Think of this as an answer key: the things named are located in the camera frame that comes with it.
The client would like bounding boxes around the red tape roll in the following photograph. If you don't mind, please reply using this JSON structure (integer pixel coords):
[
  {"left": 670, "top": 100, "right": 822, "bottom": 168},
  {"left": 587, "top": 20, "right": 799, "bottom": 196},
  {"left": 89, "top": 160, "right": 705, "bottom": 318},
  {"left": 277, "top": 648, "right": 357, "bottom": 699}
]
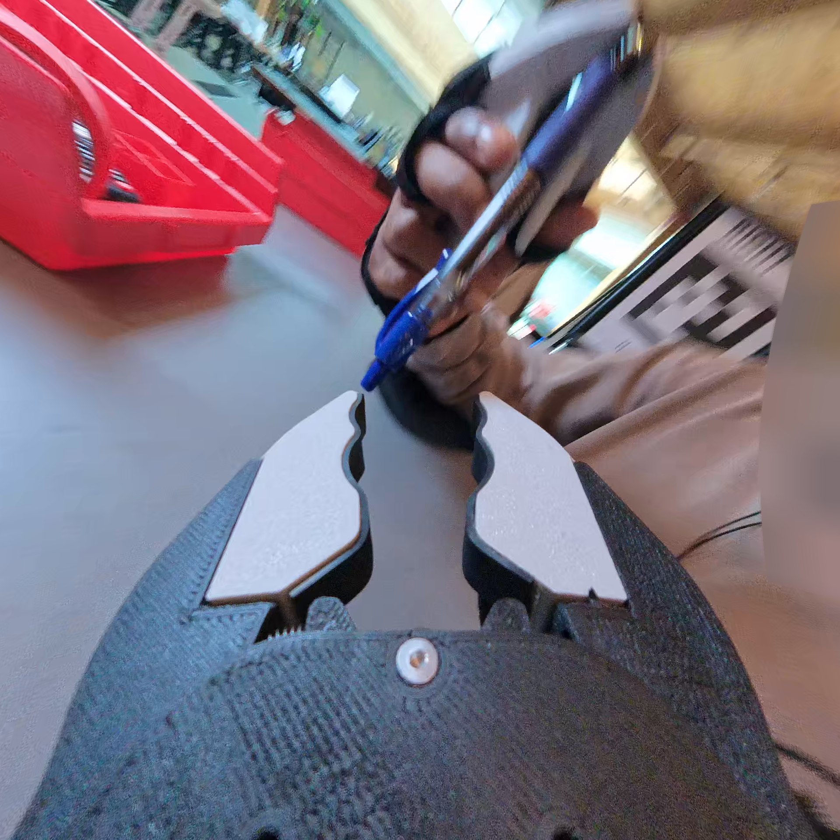
[{"left": 0, "top": 7, "right": 142, "bottom": 204}]

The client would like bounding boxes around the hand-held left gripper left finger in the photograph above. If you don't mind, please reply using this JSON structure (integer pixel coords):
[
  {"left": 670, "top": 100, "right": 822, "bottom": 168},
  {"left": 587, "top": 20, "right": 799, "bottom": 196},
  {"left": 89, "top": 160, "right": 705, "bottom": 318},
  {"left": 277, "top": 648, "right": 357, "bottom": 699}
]
[{"left": 205, "top": 390, "right": 374, "bottom": 606}]

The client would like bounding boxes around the blue ballpoint pen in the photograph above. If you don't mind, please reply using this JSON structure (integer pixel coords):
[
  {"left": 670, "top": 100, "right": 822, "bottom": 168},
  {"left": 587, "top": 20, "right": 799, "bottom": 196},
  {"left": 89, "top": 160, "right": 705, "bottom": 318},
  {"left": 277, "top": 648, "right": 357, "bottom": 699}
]
[{"left": 361, "top": 39, "right": 641, "bottom": 393}]

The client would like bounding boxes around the black framed white sign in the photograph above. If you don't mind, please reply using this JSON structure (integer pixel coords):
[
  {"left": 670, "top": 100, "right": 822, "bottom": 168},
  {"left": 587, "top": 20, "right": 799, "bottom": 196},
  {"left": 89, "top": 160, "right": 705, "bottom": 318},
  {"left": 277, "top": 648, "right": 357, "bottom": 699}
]
[{"left": 545, "top": 202, "right": 798, "bottom": 361}]

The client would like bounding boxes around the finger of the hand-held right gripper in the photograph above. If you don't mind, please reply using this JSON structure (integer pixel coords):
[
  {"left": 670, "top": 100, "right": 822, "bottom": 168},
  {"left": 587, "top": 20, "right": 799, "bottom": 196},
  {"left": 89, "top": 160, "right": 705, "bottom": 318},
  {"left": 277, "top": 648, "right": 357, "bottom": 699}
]
[
  {"left": 482, "top": 0, "right": 641, "bottom": 126},
  {"left": 512, "top": 56, "right": 657, "bottom": 257}
]

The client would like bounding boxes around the person's right forearm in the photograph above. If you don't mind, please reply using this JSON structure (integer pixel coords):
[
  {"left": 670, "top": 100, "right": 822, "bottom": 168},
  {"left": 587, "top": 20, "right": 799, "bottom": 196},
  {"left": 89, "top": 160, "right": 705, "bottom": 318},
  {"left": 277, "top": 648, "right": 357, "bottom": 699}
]
[{"left": 512, "top": 341, "right": 769, "bottom": 447}]

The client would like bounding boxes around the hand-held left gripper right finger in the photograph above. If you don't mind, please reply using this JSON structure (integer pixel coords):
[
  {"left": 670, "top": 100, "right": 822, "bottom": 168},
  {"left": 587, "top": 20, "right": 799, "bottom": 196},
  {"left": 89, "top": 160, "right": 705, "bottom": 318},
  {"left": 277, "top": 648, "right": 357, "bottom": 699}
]
[{"left": 462, "top": 392, "right": 630, "bottom": 606}]

